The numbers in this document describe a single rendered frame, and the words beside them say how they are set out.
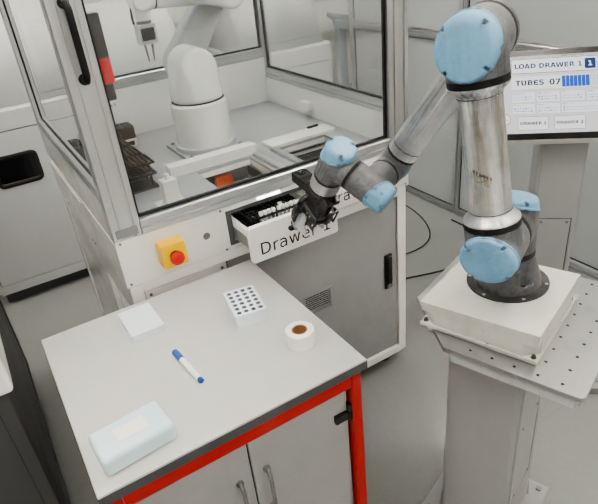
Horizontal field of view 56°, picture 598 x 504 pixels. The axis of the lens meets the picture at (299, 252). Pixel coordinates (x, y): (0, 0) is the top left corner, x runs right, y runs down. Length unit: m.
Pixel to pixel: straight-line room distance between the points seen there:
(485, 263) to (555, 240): 1.11
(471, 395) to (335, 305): 0.68
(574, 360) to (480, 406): 0.33
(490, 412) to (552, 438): 0.68
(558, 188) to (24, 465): 1.87
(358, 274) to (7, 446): 1.22
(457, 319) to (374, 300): 0.86
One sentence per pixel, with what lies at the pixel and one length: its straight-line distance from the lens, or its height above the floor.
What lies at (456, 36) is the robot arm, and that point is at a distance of 1.08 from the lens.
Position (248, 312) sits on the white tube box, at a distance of 1.44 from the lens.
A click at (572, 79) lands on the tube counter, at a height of 1.11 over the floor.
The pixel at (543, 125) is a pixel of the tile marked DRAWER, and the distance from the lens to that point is 2.03.
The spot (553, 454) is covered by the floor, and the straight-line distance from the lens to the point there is 2.22.
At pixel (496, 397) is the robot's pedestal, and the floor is 0.55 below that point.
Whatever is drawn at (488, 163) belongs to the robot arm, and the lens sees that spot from 1.15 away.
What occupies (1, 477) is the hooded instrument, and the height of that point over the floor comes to 0.52.
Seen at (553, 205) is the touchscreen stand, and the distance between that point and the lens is 2.24.
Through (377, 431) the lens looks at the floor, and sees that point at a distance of 2.20.
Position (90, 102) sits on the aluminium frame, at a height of 1.31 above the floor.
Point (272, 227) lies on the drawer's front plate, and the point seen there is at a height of 0.91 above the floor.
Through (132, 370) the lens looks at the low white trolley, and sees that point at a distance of 1.42.
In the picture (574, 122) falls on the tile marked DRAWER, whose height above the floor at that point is 1.00.
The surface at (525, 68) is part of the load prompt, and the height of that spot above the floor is 1.15.
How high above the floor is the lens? 1.63
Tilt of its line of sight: 30 degrees down
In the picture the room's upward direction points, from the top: 6 degrees counter-clockwise
